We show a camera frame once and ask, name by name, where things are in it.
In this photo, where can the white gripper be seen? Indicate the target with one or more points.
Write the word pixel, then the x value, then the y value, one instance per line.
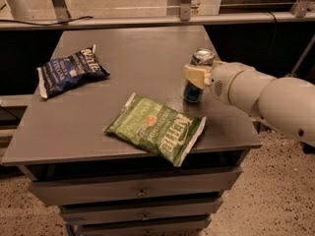
pixel 225 80

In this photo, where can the blue silver drink can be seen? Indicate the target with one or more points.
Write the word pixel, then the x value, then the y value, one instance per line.
pixel 201 57

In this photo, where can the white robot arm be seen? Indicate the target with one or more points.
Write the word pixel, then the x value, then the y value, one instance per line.
pixel 286 104

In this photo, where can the green jalapeno chip bag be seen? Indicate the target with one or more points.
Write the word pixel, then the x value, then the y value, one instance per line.
pixel 157 128

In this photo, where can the blue chip bag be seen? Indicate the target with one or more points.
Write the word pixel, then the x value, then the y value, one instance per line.
pixel 61 74

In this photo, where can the grey drawer cabinet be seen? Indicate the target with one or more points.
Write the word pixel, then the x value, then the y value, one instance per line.
pixel 128 156

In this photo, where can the top drawer knob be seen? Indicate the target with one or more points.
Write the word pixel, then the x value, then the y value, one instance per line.
pixel 142 193

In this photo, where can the drawer knob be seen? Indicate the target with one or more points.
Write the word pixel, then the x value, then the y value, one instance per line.
pixel 145 217
pixel 142 193

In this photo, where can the middle drawer knob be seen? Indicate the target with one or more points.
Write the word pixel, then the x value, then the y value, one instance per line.
pixel 145 217

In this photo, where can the grey metal railing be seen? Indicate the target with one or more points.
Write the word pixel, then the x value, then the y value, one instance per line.
pixel 87 23

